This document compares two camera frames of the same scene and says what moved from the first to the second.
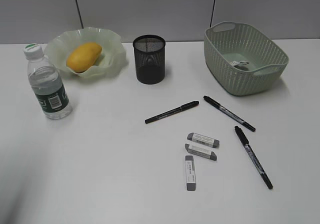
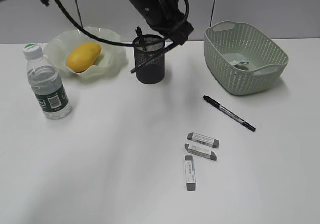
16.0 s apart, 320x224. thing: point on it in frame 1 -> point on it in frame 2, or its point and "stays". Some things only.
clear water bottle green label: (46, 84) stays
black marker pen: (190, 104) -> (135, 69)
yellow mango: (83, 56) stays
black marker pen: (262, 174) -> (140, 35)
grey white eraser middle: (201, 151) stays
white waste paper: (243, 65) stays
